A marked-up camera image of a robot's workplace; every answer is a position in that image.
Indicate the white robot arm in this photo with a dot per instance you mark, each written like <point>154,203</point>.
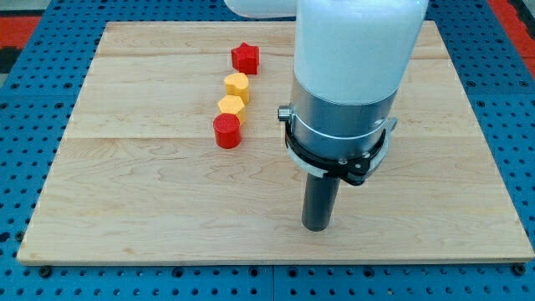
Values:
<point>349,59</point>

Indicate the red star block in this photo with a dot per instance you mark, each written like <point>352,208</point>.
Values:
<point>246,58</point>

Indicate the red cylinder block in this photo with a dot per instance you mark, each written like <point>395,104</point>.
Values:
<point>227,130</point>

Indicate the yellow hexagon block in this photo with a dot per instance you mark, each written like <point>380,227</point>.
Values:
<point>232,104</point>

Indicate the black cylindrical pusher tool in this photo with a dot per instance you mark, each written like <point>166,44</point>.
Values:
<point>318,202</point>

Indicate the wooden board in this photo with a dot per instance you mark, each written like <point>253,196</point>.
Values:
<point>139,179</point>

